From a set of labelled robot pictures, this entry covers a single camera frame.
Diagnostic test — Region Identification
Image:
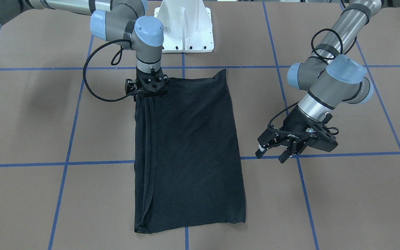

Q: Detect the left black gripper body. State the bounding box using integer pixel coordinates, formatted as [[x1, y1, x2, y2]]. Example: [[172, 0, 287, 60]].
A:
[[257, 106, 339, 155]]

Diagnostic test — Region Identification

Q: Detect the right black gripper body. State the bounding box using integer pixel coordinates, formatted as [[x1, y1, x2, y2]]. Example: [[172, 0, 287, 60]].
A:
[[125, 68, 169, 101]]

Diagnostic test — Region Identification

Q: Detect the black graphic t-shirt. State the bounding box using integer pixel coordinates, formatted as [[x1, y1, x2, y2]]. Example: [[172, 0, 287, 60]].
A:
[[134, 69, 247, 234]]

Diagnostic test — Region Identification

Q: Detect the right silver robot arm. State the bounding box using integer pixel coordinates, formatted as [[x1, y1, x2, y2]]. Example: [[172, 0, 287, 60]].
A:
[[0, 0, 169, 98]]

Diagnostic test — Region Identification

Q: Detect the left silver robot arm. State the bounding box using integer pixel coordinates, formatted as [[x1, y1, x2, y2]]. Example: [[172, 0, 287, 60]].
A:
[[255, 0, 400, 163]]

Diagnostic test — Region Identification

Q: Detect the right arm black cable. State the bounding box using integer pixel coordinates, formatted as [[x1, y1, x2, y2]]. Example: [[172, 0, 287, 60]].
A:
[[83, 38, 141, 102]]

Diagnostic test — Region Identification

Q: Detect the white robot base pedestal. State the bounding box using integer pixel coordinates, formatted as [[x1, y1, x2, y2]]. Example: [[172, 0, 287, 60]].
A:
[[154, 0, 215, 53]]

